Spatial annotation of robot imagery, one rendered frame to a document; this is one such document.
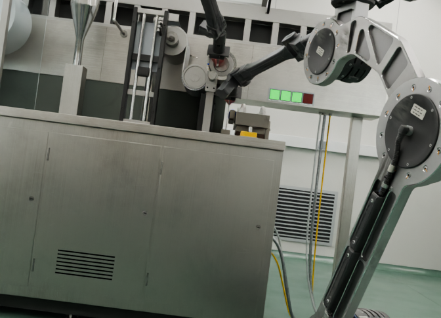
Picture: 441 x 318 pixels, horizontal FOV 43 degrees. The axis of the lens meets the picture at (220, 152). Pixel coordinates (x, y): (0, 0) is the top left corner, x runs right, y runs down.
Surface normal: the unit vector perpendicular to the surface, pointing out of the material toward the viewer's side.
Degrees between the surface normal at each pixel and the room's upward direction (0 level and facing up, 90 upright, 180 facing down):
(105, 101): 90
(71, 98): 90
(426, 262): 90
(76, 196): 90
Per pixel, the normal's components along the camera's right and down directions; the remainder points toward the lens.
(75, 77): 0.00, -0.03
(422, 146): -0.91, -0.13
